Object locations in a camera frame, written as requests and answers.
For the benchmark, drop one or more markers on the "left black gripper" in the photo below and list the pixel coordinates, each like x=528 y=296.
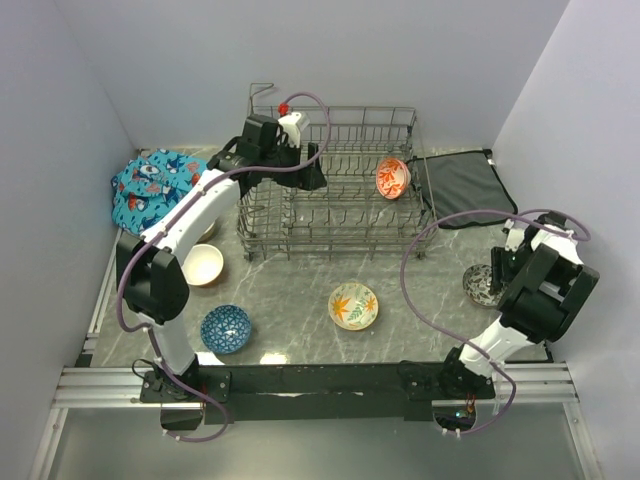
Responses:
x=308 y=179

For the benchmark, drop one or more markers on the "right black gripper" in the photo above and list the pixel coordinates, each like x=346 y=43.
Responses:
x=500 y=273

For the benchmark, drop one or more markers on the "black leaf pattern bowl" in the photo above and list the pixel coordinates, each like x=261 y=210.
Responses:
x=477 y=285

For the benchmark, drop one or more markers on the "grey wire dish rack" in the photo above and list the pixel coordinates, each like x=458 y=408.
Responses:
x=348 y=215

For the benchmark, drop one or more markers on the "red floral bowl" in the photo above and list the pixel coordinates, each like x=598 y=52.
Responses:
x=392 y=178

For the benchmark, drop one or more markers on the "orange flower pattern bowl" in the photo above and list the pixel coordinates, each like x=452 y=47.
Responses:
x=353 y=306

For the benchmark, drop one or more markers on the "blue triangle pattern bowl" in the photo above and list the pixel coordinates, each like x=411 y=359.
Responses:
x=226 y=329

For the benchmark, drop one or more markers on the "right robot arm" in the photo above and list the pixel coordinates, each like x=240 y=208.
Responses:
x=538 y=284

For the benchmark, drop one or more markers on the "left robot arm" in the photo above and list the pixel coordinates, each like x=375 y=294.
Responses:
x=151 y=283

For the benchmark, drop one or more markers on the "dark grey folded cloth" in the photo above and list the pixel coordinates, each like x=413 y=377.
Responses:
x=462 y=188

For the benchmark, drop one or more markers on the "white bowl far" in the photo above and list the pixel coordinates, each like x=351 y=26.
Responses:
x=208 y=233

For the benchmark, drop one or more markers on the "white bowl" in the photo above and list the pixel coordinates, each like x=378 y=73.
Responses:
x=203 y=264
x=208 y=233

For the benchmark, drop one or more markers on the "white bowl near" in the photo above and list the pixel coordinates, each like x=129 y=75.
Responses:
x=203 y=264

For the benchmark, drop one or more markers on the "blue shark print cloth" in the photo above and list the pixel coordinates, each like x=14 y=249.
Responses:
x=150 y=186

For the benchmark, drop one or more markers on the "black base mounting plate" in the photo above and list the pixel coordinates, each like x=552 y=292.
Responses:
x=404 y=390

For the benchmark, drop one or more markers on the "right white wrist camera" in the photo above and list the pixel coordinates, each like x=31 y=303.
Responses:
x=515 y=235

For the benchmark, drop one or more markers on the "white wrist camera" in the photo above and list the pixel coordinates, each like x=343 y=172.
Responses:
x=293 y=124
x=515 y=235

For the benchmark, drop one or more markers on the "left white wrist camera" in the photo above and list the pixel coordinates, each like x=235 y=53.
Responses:
x=293 y=124

